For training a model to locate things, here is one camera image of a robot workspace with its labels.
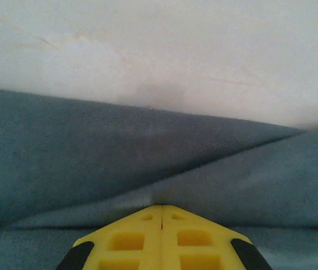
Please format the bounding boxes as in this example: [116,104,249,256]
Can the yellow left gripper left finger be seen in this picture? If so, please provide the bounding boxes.
[54,204,163,270]

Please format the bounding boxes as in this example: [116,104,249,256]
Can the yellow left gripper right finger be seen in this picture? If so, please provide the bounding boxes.
[161,204,274,270]

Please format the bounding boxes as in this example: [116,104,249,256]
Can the gray t-shirt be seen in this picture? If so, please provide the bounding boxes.
[0,85,318,270]

